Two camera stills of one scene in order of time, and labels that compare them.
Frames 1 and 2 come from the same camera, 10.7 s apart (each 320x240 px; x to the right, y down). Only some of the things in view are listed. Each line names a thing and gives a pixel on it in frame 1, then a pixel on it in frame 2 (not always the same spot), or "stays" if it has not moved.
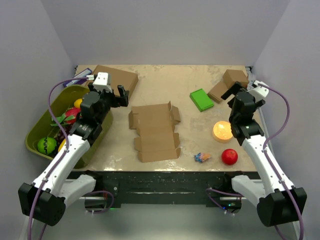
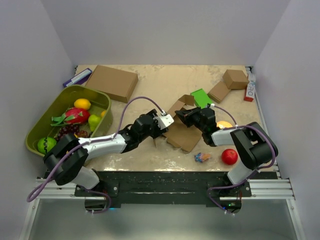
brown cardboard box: (156, 140) to (179, 134)
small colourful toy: (201, 157) stays
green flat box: (201, 99) stays
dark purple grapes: (59, 134) stays
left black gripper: (123, 95) to (158, 131)
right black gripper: (236, 87) to (183, 115)
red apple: (229, 157) stays
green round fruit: (47, 145) stays
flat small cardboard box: (216, 92) stays
